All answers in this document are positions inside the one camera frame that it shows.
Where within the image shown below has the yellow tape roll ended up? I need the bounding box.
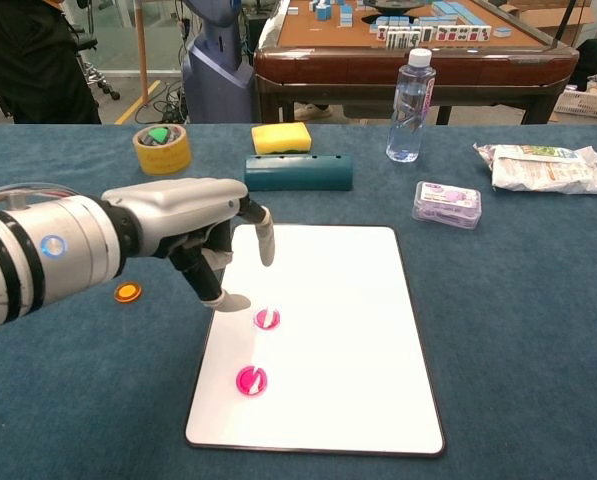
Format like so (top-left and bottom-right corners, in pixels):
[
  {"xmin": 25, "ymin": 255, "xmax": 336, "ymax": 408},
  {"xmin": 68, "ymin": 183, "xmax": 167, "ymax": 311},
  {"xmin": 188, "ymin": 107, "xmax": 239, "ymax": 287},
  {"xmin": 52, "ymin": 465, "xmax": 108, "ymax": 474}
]
[{"xmin": 131, "ymin": 123, "xmax": 193, "ymax": 177}]

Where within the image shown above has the yellow sponge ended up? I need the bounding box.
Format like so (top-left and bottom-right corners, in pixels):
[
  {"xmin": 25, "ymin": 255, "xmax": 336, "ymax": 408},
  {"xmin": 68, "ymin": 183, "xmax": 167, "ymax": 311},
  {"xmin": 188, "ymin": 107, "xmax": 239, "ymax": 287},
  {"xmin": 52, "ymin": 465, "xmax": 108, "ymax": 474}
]
[{"xmin": 250, "ymin": 122, "xmax": 313, "ymax": 156}]

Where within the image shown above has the blue grey machine base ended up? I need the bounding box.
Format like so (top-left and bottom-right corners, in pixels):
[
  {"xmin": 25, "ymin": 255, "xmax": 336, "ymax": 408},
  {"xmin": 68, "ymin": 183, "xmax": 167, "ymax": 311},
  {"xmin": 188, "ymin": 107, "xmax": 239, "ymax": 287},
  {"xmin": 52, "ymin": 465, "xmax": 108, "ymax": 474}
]
[{"xmin": 180, "ymin": 0, "xmax": 255, "ymax": 125}]

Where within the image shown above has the black tripod stand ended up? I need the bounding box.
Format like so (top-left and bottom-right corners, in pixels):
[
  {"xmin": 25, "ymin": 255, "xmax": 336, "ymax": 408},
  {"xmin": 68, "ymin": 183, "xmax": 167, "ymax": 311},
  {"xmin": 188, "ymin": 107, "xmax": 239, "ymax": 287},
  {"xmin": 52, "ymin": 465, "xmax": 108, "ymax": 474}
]
[{"xmin": 559, "ymin": 0, "xmax": 578, "ymax": 49}]

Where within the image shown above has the crumpled white snack bag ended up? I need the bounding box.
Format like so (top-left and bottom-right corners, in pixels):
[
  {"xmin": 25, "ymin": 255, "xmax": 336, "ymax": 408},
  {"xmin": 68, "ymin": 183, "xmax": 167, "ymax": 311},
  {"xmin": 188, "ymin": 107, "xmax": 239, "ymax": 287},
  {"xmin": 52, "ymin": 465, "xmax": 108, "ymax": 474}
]
[{"xmin": 472, "ymin": 143, "xmax": 597, "ymax": 196}]

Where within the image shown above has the wooden pole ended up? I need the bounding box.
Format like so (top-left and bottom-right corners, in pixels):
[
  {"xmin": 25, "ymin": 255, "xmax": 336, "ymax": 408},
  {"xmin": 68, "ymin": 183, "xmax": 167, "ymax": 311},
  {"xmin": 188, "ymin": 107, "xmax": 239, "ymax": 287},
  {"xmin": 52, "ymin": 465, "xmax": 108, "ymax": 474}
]
[{"xmin": 133, "ymin": 0, "xmax": 151, "ymax": 106}]

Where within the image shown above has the clear water bottle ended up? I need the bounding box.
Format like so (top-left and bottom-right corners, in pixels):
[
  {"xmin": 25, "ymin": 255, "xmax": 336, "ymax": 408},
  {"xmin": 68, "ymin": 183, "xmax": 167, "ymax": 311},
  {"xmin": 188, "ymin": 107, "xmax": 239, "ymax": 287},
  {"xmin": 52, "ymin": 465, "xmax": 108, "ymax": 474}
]
[{"xmin": 385, "ymin": 47, "xmax": 437, "ymax": 164}]

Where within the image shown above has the beige shoe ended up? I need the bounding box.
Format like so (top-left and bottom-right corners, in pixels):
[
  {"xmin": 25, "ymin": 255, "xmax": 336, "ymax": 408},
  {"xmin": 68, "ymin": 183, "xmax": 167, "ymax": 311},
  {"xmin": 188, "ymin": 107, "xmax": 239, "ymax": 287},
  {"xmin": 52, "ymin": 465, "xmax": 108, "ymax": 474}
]
[{"xmin": 297, "ymin": 102, "xmax": 332, "ymax": 122}]

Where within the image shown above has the brown mahjong table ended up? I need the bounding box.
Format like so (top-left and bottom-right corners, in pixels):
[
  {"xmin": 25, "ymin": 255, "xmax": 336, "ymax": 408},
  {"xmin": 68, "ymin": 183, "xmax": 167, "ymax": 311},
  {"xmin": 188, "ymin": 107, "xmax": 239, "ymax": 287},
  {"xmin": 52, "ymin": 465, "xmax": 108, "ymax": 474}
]
[{"xmin": 252, "ymin": 0, "xmax": 581, "ymax": 126}]

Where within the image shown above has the pink round magnet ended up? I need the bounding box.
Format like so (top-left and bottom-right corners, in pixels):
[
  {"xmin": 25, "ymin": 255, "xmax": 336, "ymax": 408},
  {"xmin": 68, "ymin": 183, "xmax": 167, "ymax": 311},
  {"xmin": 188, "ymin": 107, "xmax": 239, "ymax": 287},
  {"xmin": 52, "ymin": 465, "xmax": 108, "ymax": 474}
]
[
  {"xmin": 253, "ymin": 306, "xmax": 283, "ymax": 331},
  {"xmin": 235, "ymin": 365, "xmax": 268, "ymax": 398}
]

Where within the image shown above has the black office chair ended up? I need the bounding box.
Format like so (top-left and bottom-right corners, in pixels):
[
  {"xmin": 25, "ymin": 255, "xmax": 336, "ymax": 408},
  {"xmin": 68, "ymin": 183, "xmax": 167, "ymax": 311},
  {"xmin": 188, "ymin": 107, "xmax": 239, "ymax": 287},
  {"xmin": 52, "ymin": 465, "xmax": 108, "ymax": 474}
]
[{"xmin": 71, "ymin": 19, "xmax": 122, "ymax": 101}]

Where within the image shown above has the white magnetic board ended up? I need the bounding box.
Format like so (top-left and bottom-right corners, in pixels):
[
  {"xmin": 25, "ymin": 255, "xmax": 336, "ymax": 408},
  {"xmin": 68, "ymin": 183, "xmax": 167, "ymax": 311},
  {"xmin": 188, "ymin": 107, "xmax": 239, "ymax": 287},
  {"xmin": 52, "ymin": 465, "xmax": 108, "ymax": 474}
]
[{"xmin": 184, "ymin": 224, "xmax": 448, "ymax": 459}]

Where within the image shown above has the tangle of floor cables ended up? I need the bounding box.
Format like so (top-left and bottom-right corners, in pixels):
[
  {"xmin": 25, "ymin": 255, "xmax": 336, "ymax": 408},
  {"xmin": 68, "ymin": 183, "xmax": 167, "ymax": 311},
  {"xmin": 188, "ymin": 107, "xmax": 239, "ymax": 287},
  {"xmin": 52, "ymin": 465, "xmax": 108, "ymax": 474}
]
[{"xmin": 135, "ymin": 79, "xmax": 189, "ymax": 125}]

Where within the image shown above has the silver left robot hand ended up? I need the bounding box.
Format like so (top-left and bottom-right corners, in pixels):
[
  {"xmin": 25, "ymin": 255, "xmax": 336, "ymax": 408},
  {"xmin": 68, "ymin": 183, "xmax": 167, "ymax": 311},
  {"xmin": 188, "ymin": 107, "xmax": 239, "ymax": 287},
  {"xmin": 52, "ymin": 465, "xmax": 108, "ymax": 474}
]
[{"xmin": 100, "ymin": 177, "xmax": 277, "ymax": 314}]

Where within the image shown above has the person in black clothes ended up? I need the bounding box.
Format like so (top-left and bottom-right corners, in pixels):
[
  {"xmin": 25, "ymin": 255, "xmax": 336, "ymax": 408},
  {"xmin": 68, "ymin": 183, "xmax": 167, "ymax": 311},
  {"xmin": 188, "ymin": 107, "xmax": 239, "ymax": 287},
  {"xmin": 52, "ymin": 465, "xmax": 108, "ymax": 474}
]
[{"xmin": 0, "ymin": 0, "xmax": 103, "ymax": 125}]

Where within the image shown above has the orange round magnet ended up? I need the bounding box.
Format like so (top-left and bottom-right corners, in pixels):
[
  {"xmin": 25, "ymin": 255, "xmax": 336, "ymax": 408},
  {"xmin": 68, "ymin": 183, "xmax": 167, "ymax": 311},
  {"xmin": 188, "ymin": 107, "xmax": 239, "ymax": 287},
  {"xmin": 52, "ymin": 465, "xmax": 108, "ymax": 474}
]
[{"xmin": 113, "ymin": 282, "xmax": 143, "ymax": 304}]

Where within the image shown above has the teal holder with holes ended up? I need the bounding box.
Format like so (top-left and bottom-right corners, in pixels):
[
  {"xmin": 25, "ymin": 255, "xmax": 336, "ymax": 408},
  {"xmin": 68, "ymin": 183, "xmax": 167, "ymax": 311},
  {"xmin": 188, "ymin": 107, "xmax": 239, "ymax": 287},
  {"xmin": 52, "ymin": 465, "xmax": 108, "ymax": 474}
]
[{"xmin": 243, "ymin": 153, "xmax": 355, "ymax": 193}]

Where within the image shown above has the blue felt table cover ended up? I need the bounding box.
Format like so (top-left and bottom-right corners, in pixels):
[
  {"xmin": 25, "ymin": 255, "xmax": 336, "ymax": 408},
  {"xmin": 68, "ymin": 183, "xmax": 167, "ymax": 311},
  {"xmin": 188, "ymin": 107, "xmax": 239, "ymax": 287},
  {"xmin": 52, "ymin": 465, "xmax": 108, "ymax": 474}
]
[{"xmin": 0, "ymin": 123, "xmax": 597, "ymax": 480}]

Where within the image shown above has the cardboard box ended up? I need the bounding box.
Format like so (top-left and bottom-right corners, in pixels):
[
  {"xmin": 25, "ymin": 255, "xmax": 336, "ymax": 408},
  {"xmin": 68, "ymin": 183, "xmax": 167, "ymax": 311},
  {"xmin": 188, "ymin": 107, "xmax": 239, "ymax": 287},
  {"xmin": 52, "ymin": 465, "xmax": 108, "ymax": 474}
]
[{"xmin": 502, "ymin": 0, "xmax": 597, "ymax": 29}]

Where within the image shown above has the white plastic basket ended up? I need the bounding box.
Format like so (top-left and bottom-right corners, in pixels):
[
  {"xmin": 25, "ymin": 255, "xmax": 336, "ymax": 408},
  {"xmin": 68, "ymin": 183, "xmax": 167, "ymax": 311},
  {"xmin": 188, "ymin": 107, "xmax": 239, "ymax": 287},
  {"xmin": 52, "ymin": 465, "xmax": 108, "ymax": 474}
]
[{"xmin": 552, "ymin": 89, "xmax": 597, "ymax": 121}]

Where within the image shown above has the purple clear plastic box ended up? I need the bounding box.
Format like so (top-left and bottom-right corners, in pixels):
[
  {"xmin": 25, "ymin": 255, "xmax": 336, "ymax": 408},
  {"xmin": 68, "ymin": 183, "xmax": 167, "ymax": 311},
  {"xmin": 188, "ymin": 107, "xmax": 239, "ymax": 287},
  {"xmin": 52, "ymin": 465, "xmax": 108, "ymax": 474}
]
[{"xmin": 411, "ymin": 180, "xmax": 483, "ymax": 231}]

